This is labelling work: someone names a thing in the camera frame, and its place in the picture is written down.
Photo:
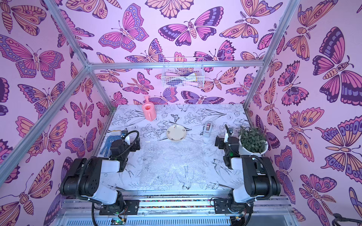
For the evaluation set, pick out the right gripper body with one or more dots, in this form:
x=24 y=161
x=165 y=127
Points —
x=226 y=140

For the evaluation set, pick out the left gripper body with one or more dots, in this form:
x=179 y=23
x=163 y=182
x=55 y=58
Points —
x=124 y=137

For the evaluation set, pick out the cream dinner plate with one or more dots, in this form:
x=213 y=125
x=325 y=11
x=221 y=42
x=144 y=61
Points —
x=176 y=133

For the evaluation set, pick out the clear bubble wrap sheet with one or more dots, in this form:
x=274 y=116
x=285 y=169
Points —
x=167 y=165

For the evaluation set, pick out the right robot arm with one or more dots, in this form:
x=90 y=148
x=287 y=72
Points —
x=259 y=178

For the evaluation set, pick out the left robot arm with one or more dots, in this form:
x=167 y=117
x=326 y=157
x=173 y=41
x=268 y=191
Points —
x=83 y=179

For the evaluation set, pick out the blue work glove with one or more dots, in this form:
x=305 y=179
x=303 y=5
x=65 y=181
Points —
x=109 y=138

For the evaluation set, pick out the potted green plant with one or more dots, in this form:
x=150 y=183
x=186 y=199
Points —
x=252 y=141

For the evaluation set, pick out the pink watering can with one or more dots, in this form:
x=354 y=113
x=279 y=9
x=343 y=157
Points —
x=148 y=109

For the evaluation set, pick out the green circuit board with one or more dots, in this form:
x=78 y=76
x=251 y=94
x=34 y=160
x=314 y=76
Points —
x=118 y=221

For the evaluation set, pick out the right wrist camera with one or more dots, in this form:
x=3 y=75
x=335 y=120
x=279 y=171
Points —
x=228 y=134

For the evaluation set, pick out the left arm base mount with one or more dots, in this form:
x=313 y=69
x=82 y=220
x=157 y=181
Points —
x=125 y=207

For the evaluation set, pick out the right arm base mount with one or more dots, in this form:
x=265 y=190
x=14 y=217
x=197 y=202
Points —
x=228 y=206

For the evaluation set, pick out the white wire basket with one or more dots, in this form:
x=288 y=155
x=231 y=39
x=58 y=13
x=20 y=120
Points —
x=183 y=72

